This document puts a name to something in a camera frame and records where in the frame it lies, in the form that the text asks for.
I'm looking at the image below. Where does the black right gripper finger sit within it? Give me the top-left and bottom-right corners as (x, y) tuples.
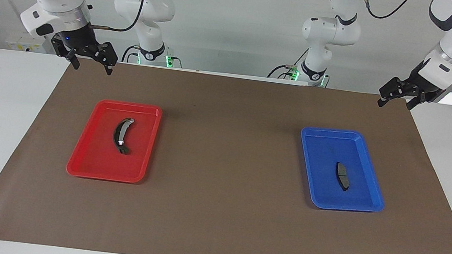
(86, 40), (120, 76)
(48, 35), (83, 70)

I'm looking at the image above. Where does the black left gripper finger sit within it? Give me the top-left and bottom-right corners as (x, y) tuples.
(406, 93), (429, 112)
(377, 76), (419, 112)

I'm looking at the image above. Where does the curved brake shoe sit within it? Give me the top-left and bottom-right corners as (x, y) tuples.
(111, 116), (136, 155)

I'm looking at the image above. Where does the dark brake pad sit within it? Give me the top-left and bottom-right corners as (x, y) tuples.
(333, 161), (353, 192)

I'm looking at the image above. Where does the green lit right base connector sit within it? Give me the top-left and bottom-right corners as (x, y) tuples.
(164, 47), (184, 69)

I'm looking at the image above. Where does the green lit base connector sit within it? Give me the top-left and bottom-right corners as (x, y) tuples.
(284, 64), (302, 82)
(164, 47), (184, 69)

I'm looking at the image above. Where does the blue plastic tray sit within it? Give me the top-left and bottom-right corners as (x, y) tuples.
(292, 125), (393, 217)

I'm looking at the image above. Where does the green lit left base connector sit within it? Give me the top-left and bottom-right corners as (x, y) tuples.
(284, 64), (302, 82)

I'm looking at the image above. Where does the red plastic tray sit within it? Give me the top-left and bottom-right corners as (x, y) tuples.
(65, 96), (164, 187)

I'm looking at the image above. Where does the brown table mat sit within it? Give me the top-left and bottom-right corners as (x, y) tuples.
(0, 48), (452, 254)

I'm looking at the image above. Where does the white wall socket box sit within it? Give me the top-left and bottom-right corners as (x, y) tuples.
(5, 29), (54, 55)

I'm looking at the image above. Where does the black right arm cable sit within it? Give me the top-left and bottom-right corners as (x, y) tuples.
(89, 0), (145, 35)

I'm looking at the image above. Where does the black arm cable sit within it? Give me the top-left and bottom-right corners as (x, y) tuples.
(89, 0), (145, 35)
(360, 0), (413, 23)

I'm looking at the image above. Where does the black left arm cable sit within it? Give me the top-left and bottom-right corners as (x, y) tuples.
(360, 0), (413, 23)

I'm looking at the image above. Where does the black left base cable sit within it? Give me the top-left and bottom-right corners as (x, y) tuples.
(267, 44), (310, 82)

